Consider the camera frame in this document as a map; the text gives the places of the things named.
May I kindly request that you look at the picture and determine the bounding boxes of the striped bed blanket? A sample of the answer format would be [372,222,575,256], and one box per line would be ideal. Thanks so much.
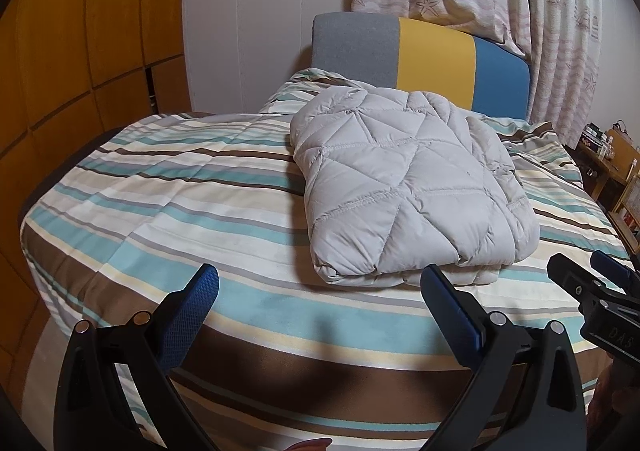
[20,68,631,451]

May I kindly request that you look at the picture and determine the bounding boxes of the grey yellow blue headboard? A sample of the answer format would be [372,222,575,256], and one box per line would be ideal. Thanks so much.
[311,12,532,122]

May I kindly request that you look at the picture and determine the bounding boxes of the person's left hand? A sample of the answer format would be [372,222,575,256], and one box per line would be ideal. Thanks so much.
[287,438,333,451]

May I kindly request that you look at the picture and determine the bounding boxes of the wooden cane chair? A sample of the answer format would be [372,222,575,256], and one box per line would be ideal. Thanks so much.
[607,176,640,254]

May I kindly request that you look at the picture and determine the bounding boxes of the wooden wardrobe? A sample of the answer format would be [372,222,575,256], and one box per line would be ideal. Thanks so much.
[0,0,186,322]

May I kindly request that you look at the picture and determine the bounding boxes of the person's right hand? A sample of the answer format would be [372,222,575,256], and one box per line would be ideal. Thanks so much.
[587,363,640,434]

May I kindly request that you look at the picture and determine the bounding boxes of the light grey quilted down jacket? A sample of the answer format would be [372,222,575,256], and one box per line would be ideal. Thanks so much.
[290,85,541,288]

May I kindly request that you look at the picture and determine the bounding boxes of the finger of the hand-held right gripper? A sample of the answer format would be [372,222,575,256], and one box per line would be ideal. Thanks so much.
[546,253,608,314]
[590,250,640,289]

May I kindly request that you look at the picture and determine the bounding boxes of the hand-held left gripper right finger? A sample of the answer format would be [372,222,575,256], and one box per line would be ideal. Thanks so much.
[420,263,588,451]

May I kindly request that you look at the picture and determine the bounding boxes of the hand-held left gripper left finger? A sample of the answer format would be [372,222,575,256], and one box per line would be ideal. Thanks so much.
[52,263,221,451]

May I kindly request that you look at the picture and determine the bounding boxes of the wooden bedside shelf with items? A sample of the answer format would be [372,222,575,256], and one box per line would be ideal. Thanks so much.
[575,128,640,212]

